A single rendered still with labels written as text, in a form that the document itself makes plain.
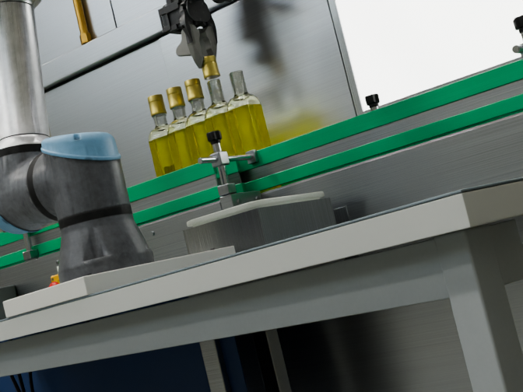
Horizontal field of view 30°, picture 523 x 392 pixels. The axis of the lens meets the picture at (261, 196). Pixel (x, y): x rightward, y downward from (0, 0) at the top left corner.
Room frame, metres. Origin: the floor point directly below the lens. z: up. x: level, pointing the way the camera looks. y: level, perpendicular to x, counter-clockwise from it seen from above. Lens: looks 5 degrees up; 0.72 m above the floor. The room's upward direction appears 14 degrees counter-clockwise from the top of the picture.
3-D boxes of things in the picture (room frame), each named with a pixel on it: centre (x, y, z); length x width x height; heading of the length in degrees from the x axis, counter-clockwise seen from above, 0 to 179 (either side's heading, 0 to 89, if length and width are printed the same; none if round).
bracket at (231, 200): (1.89, 0.04, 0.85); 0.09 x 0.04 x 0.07; 143
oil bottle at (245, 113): (1.99, -0.01, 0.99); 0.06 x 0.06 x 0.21; 54
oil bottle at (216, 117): (2.02, 0.04, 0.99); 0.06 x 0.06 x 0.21; 53
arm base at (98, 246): (1.53, 0.26, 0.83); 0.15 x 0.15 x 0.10
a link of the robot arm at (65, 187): (1.54, 0.27, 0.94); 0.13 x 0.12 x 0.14; 54
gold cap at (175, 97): (2.10, 0.13, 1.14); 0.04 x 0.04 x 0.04
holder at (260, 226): (1.75, 0.00, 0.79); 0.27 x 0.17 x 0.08; 143
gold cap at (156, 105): (2.13, 0.18, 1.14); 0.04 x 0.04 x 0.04
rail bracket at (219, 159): (1.88, 0.05, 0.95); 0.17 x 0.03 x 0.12; 143
